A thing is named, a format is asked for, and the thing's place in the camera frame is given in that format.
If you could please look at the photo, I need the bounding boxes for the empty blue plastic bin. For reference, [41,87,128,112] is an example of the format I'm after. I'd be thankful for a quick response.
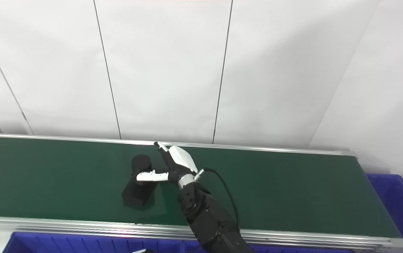
[366,174,403,253]

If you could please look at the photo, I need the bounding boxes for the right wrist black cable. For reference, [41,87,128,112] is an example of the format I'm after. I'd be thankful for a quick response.
[194,167,241,229]

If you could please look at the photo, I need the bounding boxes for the blue bin with grey parts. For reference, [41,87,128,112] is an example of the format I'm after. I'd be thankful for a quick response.
[3,232,190,253]

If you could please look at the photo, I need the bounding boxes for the green conveyor belt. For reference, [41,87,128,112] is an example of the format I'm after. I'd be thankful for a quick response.
[0,133,403,253]

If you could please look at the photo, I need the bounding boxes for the black cylinder-on-block part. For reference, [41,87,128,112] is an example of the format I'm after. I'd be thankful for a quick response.
[122,154,158,208]

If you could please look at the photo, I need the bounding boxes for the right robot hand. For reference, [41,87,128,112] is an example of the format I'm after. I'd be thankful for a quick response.
[136,141,199,183]

